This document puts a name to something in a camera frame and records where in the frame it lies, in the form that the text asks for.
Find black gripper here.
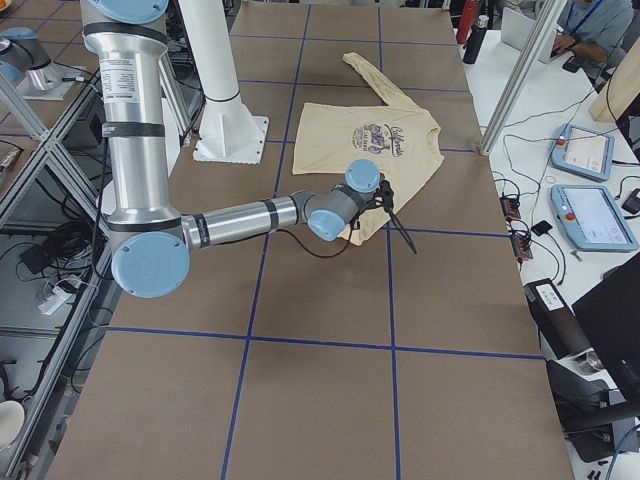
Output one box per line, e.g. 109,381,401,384
374,178,395,216

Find yellow long sleeve shirt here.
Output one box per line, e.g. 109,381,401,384
291,51,446,247

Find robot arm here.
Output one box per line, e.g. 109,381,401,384
81,1,393,298

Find black water bottle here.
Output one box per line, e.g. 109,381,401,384
462,15,489,65

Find upper blue teach pendant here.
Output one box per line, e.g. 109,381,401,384
551,123,615,182

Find blue teach pendant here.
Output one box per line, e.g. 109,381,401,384
550,185,639,252
551,123,615,182

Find red water bottle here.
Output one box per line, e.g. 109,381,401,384
456,0,480,45

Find lower blue teach pendant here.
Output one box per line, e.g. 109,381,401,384
550,185,639,252

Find seated person in grey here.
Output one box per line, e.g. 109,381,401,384
552,0,633,66

